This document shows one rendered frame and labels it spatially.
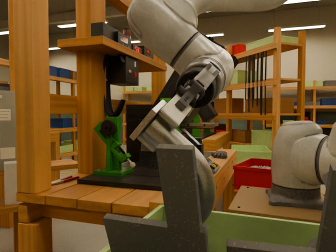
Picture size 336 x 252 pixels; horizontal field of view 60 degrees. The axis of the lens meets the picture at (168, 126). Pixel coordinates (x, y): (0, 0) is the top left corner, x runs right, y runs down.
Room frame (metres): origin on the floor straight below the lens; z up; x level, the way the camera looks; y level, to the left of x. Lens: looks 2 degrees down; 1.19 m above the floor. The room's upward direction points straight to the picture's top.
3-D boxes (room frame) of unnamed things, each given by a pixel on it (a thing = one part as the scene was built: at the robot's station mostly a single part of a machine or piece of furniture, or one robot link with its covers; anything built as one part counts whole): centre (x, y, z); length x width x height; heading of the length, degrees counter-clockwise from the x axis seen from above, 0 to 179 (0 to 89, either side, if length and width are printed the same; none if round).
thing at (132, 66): (1.68, 0.25, 1.42); 0.17 x 0.12 x 0.15; 161
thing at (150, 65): (1.80, 0.27, 1.52); 0.90 x 0.25 x 0.04; 161
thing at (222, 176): (1.62, -0.24, 0.82); 1.50 x 0.14 x 0.15; 161
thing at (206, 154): (1.71, 0.02, 0.89); 1.10 x 0.42 x 0.02; 161
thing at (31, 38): (1.81, 0.31, 1.36); 1.49 x 0.09 x 0.97; 161
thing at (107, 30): (1.51, 0.32, 1.59); 0.15 x 0.07 x 0.07; 161
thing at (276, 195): (1.01, -0.44, 0.91); 0.22 x 0.18 x 0.06; 165
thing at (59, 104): (1.83, 0.37, 1.23); 1.30 x 0.05 x 0.09; 161
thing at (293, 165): (0.98, -0.45, 1.05); 0.18 x 0.16 x 0.22; 37
